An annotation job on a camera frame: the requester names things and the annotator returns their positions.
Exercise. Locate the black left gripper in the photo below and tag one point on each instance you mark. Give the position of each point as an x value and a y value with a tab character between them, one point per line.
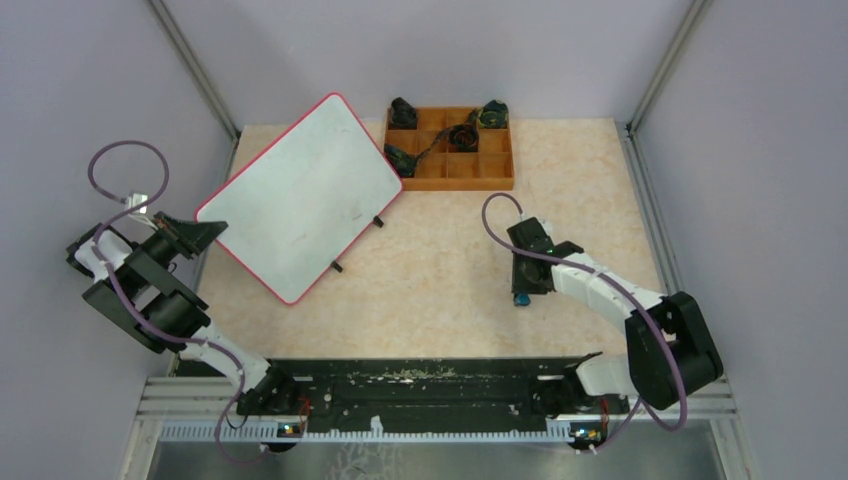
188	238

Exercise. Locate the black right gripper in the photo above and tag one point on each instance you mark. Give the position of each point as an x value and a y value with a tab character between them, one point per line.
522	286

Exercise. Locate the blue eraser sponge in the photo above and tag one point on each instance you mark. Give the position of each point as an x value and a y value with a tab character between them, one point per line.
521	300

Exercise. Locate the white whiteboard with red rim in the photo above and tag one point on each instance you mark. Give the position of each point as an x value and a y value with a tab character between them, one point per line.
298	205

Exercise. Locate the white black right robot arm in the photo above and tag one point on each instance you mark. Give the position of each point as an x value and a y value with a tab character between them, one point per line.
670	352

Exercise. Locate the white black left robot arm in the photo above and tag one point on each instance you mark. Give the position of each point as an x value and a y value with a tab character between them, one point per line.
135	289

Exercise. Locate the orange wooden compartment tray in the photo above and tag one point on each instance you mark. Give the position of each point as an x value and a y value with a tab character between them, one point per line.
490	169

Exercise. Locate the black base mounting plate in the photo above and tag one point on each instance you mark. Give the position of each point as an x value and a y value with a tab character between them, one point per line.
541	383

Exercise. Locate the dark patterned long cloth strip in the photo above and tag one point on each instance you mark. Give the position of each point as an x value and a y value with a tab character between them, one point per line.
423	153

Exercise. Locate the dark rolled cloth right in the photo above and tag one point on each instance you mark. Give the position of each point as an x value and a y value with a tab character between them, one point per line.
493	115

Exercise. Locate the black rolled cloth left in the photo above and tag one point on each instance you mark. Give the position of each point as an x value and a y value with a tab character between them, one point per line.
402	115

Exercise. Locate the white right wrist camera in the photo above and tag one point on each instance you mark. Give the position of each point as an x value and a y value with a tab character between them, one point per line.
543	223

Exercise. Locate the aluminium right corner post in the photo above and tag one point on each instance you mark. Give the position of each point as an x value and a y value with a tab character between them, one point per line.
693	16

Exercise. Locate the aluminium corner post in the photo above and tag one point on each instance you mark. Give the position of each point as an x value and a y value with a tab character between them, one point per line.
193	65
693	16

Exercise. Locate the aluminium front frame rail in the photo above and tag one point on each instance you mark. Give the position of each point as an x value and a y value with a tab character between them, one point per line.
189	409

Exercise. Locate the aluminium left corner post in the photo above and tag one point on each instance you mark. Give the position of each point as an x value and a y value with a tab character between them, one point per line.
193	65

